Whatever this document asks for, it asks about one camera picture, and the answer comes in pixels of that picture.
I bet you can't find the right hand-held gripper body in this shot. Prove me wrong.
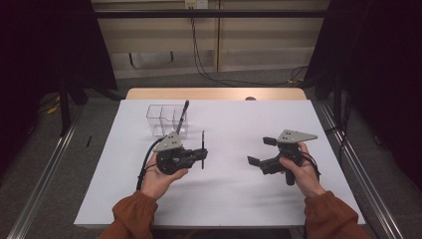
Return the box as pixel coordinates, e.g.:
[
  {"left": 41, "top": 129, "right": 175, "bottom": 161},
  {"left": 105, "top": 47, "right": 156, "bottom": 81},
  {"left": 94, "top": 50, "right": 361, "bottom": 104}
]
[{"left": 260, "top": 128, "right": 318, "bottom": 187}]

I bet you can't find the yellow floor cable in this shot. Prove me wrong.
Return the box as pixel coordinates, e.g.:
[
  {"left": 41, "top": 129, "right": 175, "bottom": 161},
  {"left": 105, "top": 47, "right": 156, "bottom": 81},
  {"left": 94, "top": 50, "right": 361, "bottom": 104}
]
[{"left": 46, "top": 103, "right": 62, "bottom": 116}]

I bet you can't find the thin black makeup brush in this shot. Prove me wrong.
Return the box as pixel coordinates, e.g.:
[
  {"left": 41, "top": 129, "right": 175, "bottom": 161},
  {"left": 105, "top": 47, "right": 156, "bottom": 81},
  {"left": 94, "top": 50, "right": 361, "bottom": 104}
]
[{"left": 200, "top": 129, "right": 206, "bottom": 170}]

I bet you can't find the white wall socket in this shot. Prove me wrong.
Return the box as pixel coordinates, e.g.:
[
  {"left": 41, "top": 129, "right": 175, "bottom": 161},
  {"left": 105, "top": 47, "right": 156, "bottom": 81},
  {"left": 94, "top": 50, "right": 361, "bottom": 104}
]
[{"left": 184, "top": 0, "right": 209, "bottom": 10}]

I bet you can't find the right hand-held gripper cable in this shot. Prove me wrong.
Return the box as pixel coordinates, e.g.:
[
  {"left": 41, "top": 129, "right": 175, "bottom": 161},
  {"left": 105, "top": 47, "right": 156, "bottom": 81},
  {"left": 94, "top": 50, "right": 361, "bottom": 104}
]
[{"left": 300, "top": 150, "right": 322, "bottom": 182}]

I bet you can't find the person's left hand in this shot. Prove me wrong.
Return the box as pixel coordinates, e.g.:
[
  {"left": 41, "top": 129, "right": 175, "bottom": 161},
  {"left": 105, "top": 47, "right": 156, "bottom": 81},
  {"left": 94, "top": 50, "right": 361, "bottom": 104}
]
[{"left": 140, "top": 152, "right": 189, "bottom": 201}]

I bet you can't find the clear plastic organizer box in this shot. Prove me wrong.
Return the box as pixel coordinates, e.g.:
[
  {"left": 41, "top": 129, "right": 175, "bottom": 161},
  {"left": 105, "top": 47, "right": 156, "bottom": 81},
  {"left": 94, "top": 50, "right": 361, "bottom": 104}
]
[{"left": 145, "top": 104, "right": 189, "bottom": 139}]

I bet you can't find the metal floor rail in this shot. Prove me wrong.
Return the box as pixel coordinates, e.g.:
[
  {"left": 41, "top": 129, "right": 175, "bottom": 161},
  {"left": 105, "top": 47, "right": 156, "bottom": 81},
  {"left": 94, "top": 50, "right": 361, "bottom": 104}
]
[
  {"left": 316, "top": 101, "right": 406, "bottom": 239},
  {"left": 6, "top": 106, "right": 86, "bottom": 239}
]

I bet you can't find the white table sheet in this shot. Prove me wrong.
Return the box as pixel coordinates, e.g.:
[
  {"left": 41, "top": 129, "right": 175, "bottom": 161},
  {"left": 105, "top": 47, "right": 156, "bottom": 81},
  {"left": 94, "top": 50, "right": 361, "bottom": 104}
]
[{"left": 73, "top": 99, "right": 366, "bottom": 229}]

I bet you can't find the black metal stand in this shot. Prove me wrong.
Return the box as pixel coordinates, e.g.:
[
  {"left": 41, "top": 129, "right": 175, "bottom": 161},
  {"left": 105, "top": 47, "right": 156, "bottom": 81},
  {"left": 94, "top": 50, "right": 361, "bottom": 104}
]
[
  {"left": 58, "top": 76, "right": 89, "bottom": 137},
  {"left": 326, "top": 73, "right": 352, "bottom": 163}
]

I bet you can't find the left hand-held gripper cable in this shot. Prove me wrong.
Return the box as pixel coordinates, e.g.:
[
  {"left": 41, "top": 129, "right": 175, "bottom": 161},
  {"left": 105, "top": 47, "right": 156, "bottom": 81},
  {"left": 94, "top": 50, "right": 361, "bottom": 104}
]
[{"left": 135, "top": 136, "right": 167, "bottom": 192}]

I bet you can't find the black horizontal bar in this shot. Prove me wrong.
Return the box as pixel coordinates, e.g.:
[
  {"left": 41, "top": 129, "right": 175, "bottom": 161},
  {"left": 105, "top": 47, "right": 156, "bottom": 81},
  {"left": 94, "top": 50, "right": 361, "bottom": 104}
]
[{"left": 94, "top": 9, "right": 332, "bottom": 19}]

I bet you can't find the person's right hand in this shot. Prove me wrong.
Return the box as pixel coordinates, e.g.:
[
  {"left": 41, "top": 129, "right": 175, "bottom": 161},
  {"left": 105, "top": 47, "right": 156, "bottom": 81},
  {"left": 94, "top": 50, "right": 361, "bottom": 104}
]
[{"left": 278, "top": 141, "right": 326, "bottom": 199}]

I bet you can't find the black curtain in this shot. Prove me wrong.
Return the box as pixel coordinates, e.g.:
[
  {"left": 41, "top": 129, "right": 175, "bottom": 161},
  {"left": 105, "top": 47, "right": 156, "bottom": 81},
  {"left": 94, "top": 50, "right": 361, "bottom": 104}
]
[
  {"left": 0, "top": 0, "right": 118, "bottom": 177},
  {"left": 303, "top": 0, "right": 422, "bottom": 192}
]

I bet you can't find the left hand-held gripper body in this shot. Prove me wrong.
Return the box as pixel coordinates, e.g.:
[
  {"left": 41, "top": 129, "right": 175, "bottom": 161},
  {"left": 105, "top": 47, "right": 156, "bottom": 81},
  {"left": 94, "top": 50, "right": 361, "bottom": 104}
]
[{"left": 152, "top": 130, "right": 195, "bottom": 176}]

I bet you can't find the black hanging wall cable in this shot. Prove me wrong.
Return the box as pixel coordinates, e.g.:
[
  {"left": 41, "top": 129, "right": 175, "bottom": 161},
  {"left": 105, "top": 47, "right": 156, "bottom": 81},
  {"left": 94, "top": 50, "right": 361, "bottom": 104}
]
[{"left": 190, "top": 8, "right": 310, "bottom": 88}]

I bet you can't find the hand-held gripper cable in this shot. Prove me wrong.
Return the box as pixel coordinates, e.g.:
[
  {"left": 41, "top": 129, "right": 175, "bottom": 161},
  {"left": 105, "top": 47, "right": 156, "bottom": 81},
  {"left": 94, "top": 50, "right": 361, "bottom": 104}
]
[
  {"left": 300, "top": 150, "right": 322, "bottom": 182},
  {"left": 135, "top": 136, "right": 167, "bottom": 192}
]

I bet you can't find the thick black makeup brush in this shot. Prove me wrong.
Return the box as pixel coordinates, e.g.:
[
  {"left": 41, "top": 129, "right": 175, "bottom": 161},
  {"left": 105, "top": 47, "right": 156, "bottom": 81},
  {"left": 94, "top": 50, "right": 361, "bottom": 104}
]
[{"left": 175, "top": 99, "right": 190, "bottom": 135}]

